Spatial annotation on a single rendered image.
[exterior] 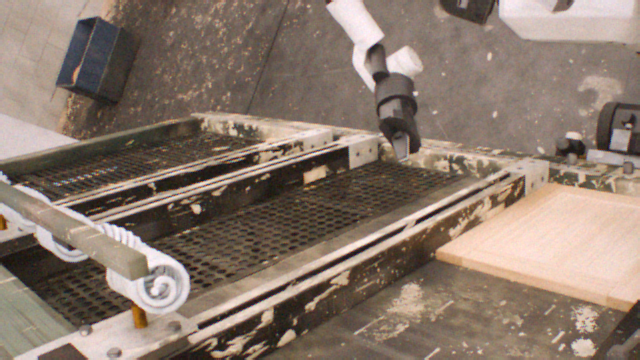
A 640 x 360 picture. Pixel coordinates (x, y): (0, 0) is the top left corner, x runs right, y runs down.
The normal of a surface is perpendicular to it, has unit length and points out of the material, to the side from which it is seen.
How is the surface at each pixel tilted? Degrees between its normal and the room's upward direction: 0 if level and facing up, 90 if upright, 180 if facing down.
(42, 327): 60
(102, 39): 90
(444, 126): 0
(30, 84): 90
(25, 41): 90
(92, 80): 90
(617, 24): 82
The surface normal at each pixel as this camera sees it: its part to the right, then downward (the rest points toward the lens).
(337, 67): -0.64, -0.27
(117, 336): -0.07, -0.96
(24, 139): 0.70, 0.19
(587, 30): -0.51, 0.78
